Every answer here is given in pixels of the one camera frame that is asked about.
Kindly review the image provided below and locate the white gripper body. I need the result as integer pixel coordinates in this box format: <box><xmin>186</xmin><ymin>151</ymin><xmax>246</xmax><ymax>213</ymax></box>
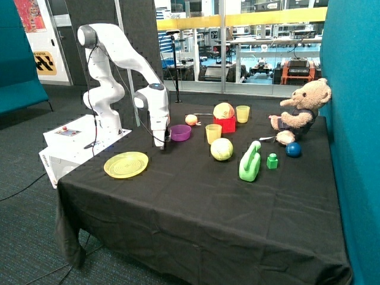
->
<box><xmin>150</xmin><ymin>115</ymin><xmax>171</xmax><ymax>147</ymax></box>

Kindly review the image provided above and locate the purple plastic bowl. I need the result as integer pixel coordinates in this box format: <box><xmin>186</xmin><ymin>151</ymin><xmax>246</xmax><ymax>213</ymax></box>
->
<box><xmin>170</xmin><ymin>125</ymin><xmax>192</xmax><ymax>142</ymax></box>

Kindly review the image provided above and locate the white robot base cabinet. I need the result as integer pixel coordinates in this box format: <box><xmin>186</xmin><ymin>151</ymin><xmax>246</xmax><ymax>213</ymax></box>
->
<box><xmin>39</xmin><ymin>115</ymin><xmax>131</xmax><ymax>188</ymax></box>

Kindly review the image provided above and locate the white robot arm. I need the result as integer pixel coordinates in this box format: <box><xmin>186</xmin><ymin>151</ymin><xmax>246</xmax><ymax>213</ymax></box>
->
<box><xmin>77</xmin><ymin>23</ymin><xmax>170</xmax><ymax>148</ymax></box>

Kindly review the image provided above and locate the peach toy fruit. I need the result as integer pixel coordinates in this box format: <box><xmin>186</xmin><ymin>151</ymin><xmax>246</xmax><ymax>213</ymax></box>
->
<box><xmin>185</xmin><ymin>114</ymin><xmax>198</xmax><ymax>126</ymax></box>

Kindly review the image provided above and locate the yellow plastic plate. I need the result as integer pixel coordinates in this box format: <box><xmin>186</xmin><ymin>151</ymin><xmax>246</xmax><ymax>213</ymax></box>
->
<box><xmin>103</xmin><ymin>151</ymin><xmax>148</xmax><ymax>179</ymax></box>

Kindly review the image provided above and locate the yellow cup near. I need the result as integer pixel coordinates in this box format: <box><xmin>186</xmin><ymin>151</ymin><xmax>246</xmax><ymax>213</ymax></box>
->
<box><xmin>205</xmin><ymin>123</ymin><xmax>222</xmax><ymax>145</ymax></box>

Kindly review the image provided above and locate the yellow cup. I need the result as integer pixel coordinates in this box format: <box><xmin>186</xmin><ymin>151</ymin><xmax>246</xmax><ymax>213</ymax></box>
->
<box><xmin>205</xmin><ymin>123</ymin><xmax>222</xmax><ymax>145</ymax></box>
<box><xmin>236</xmin><ymin>105</ymin><xmax>250</xmax><ymax>124</ymax></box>

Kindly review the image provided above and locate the yellow softball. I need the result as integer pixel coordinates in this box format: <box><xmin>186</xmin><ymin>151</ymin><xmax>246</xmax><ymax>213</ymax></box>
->
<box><xmin>210</xmin><ymin>138</ymin><xmax>233</xmax><ymax>161</ymax></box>

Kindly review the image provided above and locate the yellow red soft ball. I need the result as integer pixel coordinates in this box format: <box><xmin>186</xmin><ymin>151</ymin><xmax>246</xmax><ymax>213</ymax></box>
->
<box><xmin>213</xmin><ymin>102</ymin><xmax>235</xmax><ymax>119</ymax></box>

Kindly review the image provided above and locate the red box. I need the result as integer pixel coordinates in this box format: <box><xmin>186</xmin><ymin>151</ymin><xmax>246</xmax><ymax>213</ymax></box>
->
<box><xmin>213</xmin><ymin>116</ymin><xmax>236</xmax><ymax>134</ymax></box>

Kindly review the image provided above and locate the yellow cup far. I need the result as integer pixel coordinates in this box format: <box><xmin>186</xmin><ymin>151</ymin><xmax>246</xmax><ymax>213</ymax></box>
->
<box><xmin>236</xmin><ymin>105</ymin><xmax>250</xmax><ymax>124</ymax></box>

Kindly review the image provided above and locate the black tablecloth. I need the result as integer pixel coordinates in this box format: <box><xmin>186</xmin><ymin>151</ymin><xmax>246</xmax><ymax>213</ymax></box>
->
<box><xmin>56</xmin><ymin>110</ymin><xmax>353</xmax><ymax>284</ymax></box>

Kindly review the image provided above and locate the green toy watering can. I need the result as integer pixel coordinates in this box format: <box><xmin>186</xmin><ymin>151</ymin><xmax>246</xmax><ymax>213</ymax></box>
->
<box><xmin>239</xmin><ymin>141</ymin><xmax>261</xmax><ymax>182</ymax></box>

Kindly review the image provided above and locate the white spoon by bear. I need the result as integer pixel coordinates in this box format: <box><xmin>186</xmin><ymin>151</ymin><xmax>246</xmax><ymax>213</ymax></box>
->
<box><xmin>259</xmin><ymin>136</ymin><xmax>276</xmax><ymax>141</ymax></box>

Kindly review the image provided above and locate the green toy block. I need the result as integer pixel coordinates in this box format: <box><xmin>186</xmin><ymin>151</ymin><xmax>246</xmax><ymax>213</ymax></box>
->
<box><xmin>267</xmin><ymin>153</ymin><xmax>278</xmax><ymax>169</ymax></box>

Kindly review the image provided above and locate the blue ball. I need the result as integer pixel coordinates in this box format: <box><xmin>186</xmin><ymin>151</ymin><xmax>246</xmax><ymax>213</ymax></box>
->
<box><xmin>285</xmin><ymin>142</ymin><xmax>302</xmax><ymax>158</ymax></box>

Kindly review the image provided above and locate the yellow black sign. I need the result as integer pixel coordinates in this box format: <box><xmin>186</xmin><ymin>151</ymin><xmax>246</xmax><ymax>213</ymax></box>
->
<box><xmin>33</xmin><ymin>51</ymin><xmax>57</xmax><ymax>76</ymax></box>

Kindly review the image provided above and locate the teal sofa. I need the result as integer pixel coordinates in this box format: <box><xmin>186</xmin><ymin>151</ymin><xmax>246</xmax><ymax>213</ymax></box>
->
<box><xmin>0</xmin><ymin>0</ymin><xmax>49</xmax><ymax>115</ymax></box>

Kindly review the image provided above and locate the brown teddy bear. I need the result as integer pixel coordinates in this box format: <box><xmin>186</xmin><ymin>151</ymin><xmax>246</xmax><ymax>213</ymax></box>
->
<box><xmin>269</xmin><ymin>78</ymin><xmax>332</xmax><ymax>145</ymax></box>

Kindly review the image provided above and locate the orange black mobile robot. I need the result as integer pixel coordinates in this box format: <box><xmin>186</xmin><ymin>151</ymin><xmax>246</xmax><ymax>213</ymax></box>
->
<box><xmin>280</xmin><ymin>58</ymin><xmax>315</xmax><ymax>86</ymax></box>

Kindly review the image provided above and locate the red poster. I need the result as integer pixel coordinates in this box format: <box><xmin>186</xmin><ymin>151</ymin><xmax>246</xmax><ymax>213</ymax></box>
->
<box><xmin>14</xmin><ymin>0</ymin><xmax>47</xmax><ymax>33</ymax></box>

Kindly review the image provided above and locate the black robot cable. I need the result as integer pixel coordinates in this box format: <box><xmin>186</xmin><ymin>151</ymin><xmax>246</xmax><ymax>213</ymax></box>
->
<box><xmin>84</xmin><ymin>44</ymin><xmax>163</xmax><ymax>150</ymax></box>

